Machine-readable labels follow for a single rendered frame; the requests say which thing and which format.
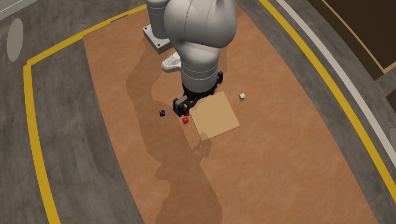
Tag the red die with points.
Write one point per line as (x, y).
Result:
(185, 120)

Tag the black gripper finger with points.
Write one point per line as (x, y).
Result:
(219, 80)
(180, 109)

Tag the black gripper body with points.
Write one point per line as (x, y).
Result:
(192, 95)

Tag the tan square mat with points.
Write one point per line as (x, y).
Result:
(213, 116)

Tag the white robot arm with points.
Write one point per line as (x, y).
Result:
(197, 29)

